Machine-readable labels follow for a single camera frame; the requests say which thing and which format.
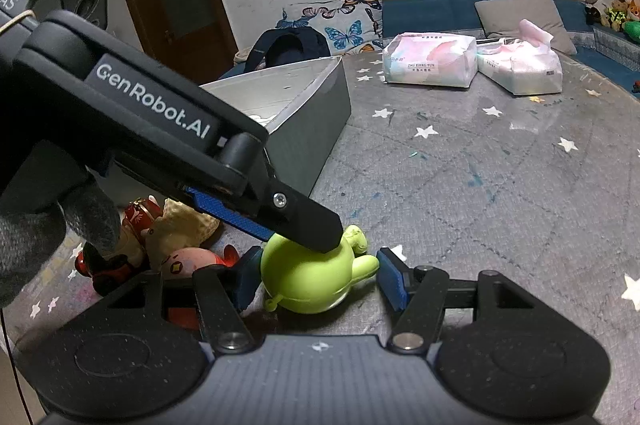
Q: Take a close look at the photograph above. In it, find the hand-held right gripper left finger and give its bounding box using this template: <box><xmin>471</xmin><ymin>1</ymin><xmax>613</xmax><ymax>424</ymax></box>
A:
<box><xmin>107</xmin><ymin>247</ymin><xmax>266</xmax><ymax>353</ymax></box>

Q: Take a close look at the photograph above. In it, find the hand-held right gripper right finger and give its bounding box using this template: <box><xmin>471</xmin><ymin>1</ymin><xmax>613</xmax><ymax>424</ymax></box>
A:
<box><xmin>376</xmin><ymin>247</ymin><xmax>538</xmax><ymax>353</ymax></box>

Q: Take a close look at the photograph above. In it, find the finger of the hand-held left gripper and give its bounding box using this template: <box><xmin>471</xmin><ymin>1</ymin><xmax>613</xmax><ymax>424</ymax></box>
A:
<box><xmin>222</xmin><ymin>133</ymin><xmax>347</xmax><ymax>254</ymax></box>
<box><xmin>184</xmin><ymin>185</ymin><xmax>282</xmax><ymax>243</ymax></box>

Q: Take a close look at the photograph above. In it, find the green toy figure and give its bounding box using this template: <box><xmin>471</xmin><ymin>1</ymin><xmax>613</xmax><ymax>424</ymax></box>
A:
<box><xmin>260</xmin><ymin>225</ymin><xmax>381</xmax><ymax>316</ymax></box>

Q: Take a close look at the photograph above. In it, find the beige shell-shaped toy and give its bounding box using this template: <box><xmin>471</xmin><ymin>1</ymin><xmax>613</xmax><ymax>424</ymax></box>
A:
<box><xmin>146</xmin><ymin>197</ymin><xmax>222</xmax><ymax>271</ymax></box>

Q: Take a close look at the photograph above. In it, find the grey storage box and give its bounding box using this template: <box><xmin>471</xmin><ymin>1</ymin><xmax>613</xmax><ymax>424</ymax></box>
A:
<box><xmin>199</xmin><ymin>55</ymin><xmax>353</xmax><ymax>202</ymax></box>

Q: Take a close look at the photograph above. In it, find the black white red toy figure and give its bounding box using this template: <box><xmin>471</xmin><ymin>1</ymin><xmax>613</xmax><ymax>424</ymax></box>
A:
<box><xmin>74</xmin><ymin>241</ymin><xmax>151</xmax><ymax>298</ymax></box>

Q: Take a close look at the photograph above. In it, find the person's left hand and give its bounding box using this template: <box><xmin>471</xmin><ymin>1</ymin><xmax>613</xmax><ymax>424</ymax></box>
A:
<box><xmin>0</xmin><ymin>170</ymin><xmax>122</xmax><ymax>307</ymax></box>

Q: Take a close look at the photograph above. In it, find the pink round toy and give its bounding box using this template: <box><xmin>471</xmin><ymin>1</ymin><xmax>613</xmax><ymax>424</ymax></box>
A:
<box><xmin>160</xmin><ymin>245</ymin><xmax>242</xmax><ymax>282</ymax></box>

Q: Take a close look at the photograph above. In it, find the grey star-printed mat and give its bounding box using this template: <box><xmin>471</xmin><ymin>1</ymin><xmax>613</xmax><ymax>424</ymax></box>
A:
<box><xmin>0</xmin><ymin>40</ymin><xmax>640</xmax><ymax>358</ymax></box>

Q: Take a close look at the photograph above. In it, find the dark blue backpack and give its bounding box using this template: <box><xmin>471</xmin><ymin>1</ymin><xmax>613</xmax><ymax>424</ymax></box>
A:
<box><xmin>243</xmin><ymin>27</ymin><xmax>332</xmax><ymax>72</ymax></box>

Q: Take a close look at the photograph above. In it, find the butterfly print pillow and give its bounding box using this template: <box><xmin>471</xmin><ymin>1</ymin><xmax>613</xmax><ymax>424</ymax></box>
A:
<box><xmin>275</xmin><ymin>0</ymin><xmax>384</xmax><ymax>56</ymax></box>

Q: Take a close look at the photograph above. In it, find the blue sofa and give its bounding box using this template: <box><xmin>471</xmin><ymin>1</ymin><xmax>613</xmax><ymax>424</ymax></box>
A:
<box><xmin>334</xmin><ymin>0</ymin><xmax>640</xmax><ymax>73</ymax></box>

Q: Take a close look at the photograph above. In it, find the opened pink white tissue pack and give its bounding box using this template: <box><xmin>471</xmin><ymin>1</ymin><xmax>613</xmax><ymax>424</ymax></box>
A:
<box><xmin>476</xmin><ymin>19</ymin><xmax>564</xmax><ymax>96</ymax></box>

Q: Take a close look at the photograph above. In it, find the grey pillow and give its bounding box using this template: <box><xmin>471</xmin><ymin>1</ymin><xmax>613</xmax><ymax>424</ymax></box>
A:
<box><xmin>473</xmin><ymin>0</ymin><xmax>579</xmax><ymax>56</ymax></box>

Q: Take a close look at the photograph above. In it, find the black and white plush toy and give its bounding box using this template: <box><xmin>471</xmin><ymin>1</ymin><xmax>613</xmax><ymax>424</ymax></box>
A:
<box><xmin>581</xmin><ymin>0</ymin><xmax>610</xmax><ymax>26</ymax></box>

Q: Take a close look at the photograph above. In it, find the brown plush toy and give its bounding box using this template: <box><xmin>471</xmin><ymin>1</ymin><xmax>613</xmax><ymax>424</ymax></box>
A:
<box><xmin>606</xmin><ymin>0</ymin><xmax>640</xmax><ymax>30</ymax></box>

